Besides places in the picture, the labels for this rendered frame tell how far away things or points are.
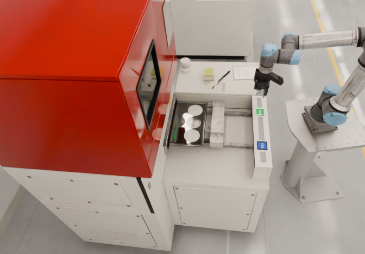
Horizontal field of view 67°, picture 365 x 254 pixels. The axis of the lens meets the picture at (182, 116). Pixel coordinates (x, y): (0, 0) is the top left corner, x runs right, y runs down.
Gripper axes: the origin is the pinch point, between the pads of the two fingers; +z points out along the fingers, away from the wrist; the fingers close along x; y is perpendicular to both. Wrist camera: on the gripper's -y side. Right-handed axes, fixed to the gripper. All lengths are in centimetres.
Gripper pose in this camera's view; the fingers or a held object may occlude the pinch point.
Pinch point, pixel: (264, 95)
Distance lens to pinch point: 173.2
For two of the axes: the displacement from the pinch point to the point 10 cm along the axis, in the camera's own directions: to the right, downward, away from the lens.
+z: 0.8, 6.5, 7.5
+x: -1.3, 7.6, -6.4
